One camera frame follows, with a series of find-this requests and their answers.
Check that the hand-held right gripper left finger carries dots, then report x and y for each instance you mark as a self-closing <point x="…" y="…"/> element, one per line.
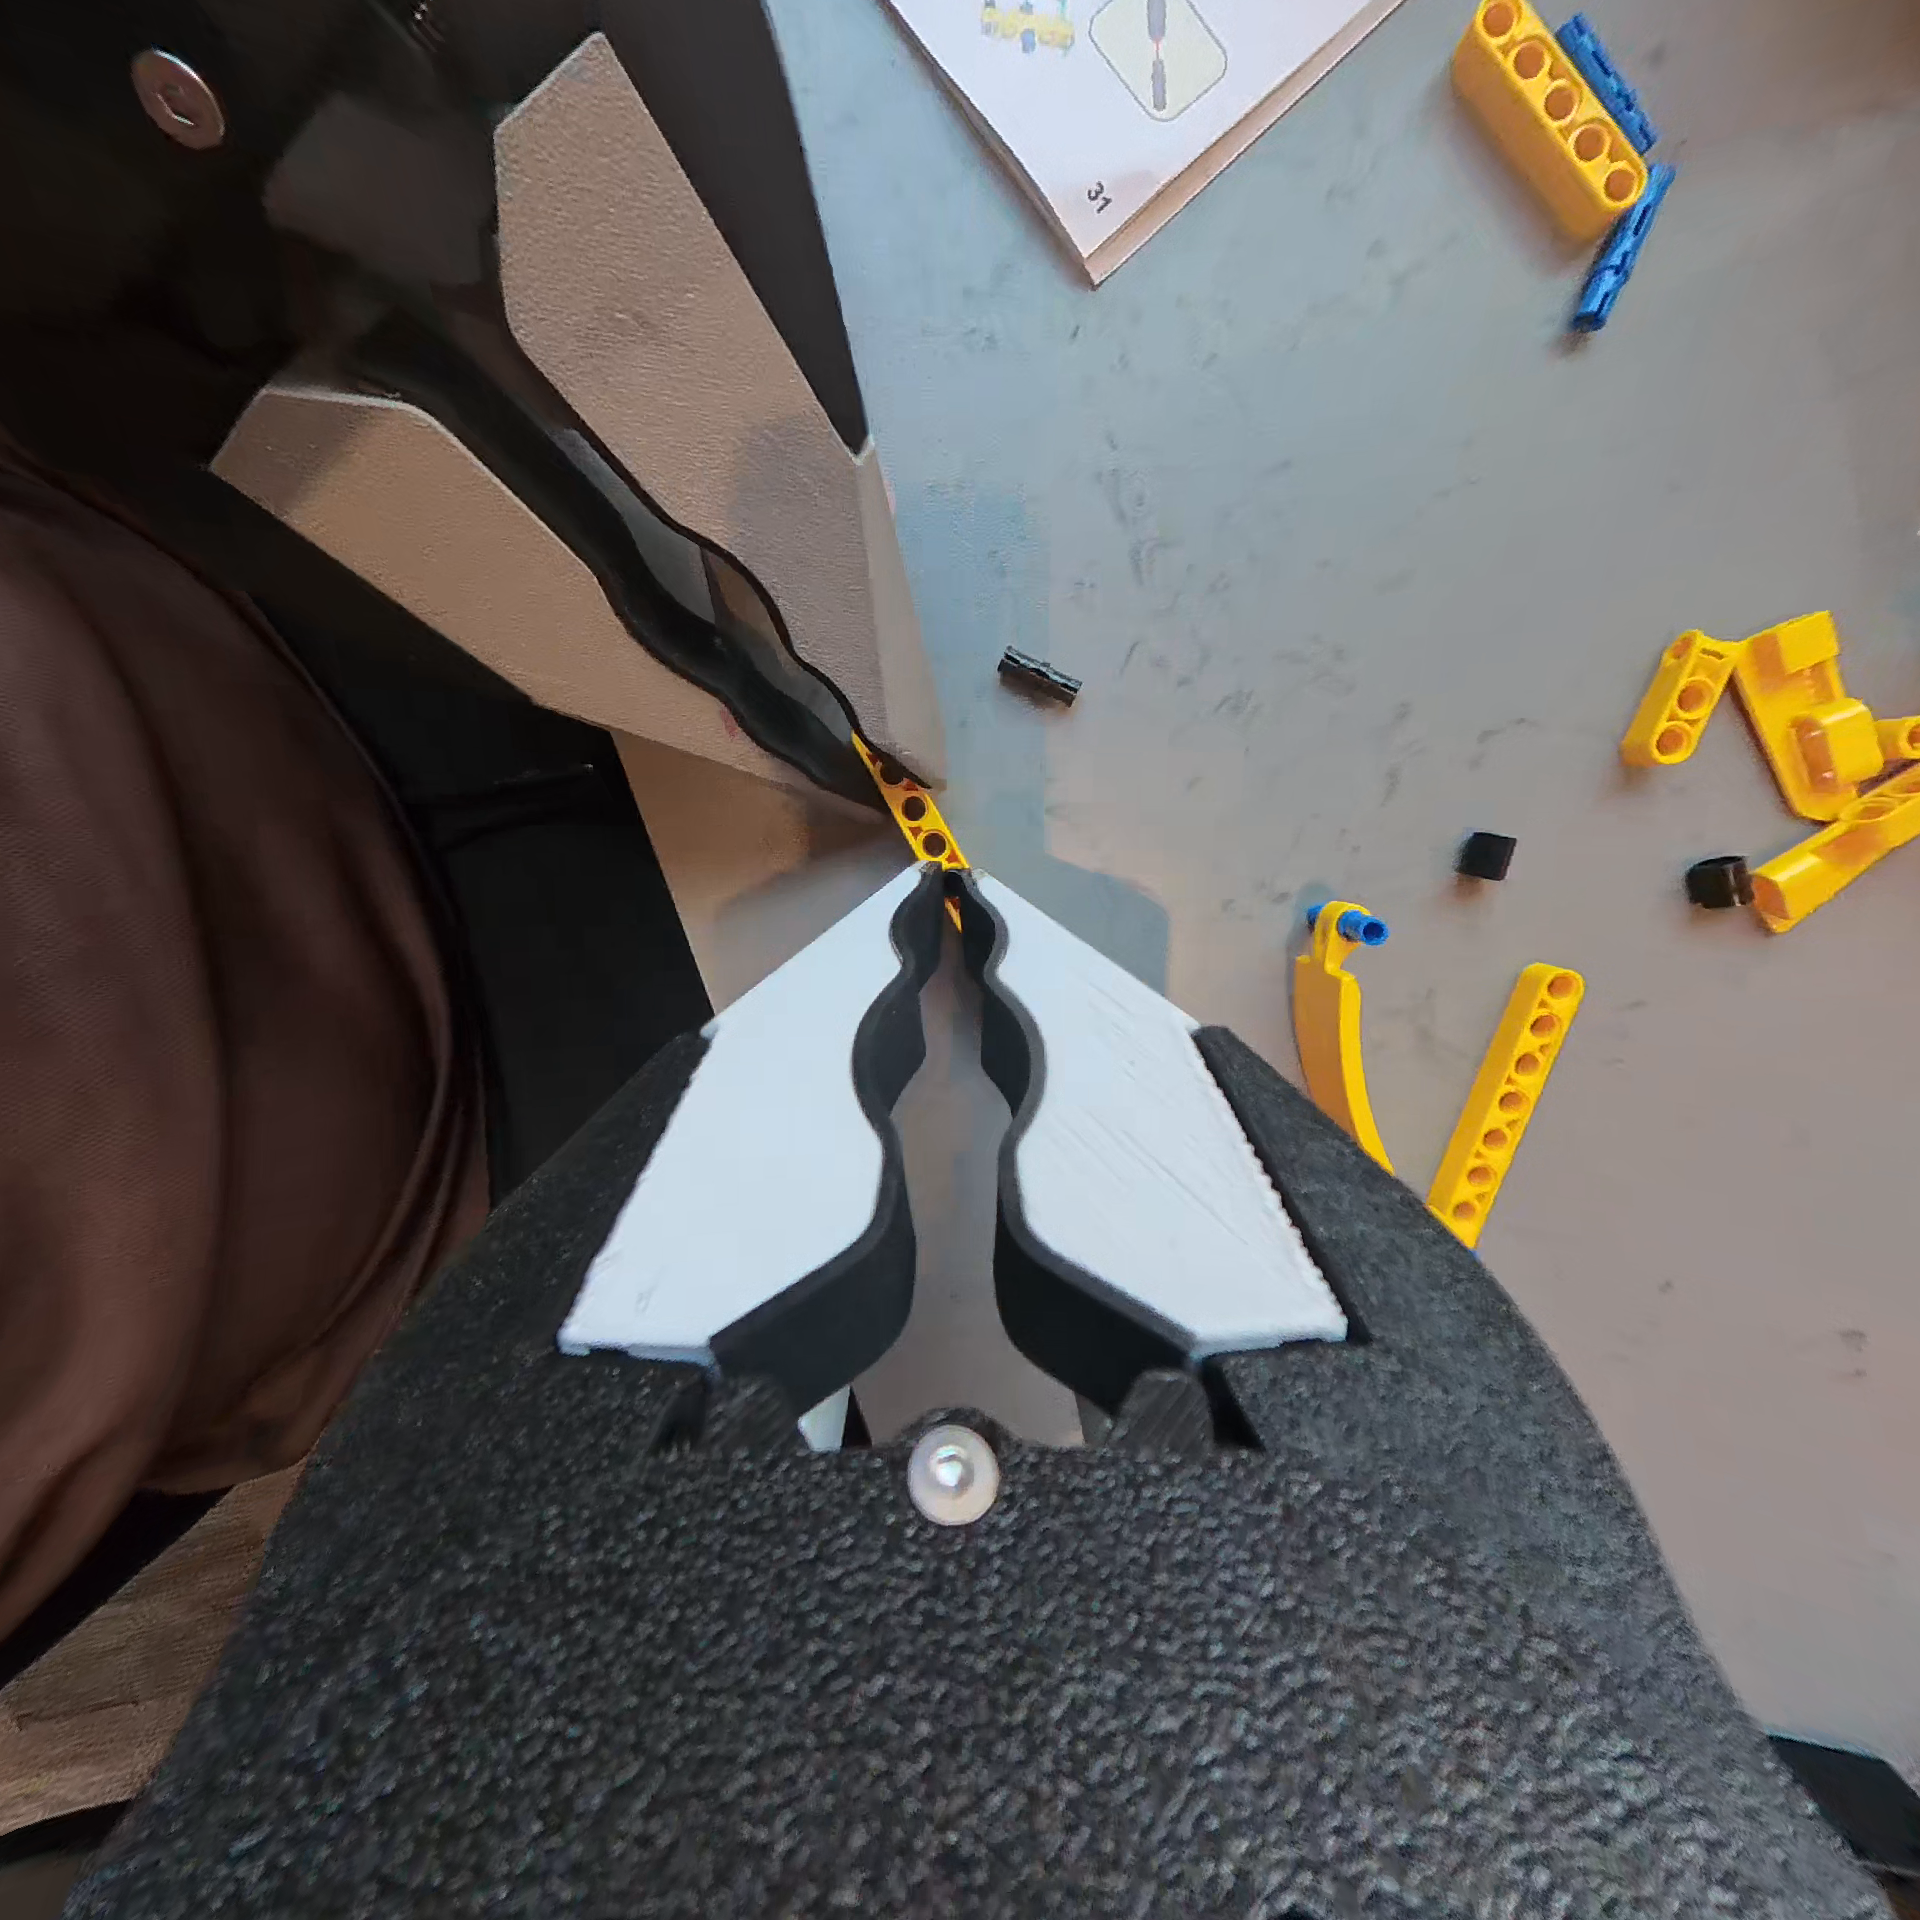
<point x="734" y="1156"/>

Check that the yellow slanted brick piece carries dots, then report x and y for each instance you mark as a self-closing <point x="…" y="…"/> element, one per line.
<point x="1823" y="870"/>

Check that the grey desk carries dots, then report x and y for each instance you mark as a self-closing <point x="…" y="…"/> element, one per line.
<point x="1274" y="496"/>

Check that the long yellow holed beam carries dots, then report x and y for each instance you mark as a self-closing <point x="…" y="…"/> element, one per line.
<point x="1479" y="1082"/>
<point x="907" y="789"/>

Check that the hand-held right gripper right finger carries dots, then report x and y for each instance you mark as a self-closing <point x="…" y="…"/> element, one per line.
<point x="1164" y="1170"/>

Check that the person's torso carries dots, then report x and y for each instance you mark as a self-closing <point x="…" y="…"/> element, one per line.
<point x="194" y="974"/>

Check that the small yellow three-hole beam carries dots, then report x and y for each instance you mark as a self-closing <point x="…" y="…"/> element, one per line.
<point x="1677" y="717"/>

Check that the white instruction booklet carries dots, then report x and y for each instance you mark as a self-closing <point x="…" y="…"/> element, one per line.
<point x="1049" y="134"/>

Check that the blue connector pin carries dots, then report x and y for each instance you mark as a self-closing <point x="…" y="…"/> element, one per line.
<point x="1357" y="926"/>
<point x="1620" y="246"/>
<point x="1613" y="76"/>

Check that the yellow angled panel piece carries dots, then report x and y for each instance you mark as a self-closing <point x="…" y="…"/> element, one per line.
<point x="1783" y="690"/>

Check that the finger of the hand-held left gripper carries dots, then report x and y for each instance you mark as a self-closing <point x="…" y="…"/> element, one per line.
<point x="660" y="300"/>
<point x="434" y="556"/>

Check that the short thick yellow beam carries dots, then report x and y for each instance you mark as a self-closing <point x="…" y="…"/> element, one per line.
<point x="1516" y="134"/>

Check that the black connector pin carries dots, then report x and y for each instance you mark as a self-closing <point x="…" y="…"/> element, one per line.
<point x="1040" y="679"/>

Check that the yellow curved panel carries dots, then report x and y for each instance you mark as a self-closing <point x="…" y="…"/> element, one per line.
<point x="1326" y="1050"/>

